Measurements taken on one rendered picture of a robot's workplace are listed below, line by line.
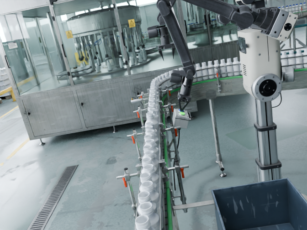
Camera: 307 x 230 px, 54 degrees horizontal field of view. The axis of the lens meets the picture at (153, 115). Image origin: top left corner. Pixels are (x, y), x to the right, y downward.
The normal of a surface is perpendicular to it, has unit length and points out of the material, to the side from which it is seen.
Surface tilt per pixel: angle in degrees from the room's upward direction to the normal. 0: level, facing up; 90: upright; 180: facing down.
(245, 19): 109
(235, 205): 90
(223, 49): 90
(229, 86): 90
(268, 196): 90
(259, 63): 101
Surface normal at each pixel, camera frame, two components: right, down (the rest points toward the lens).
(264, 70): 0.02, 0.47
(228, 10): -0.29, 0.51
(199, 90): 0.13, 0.27
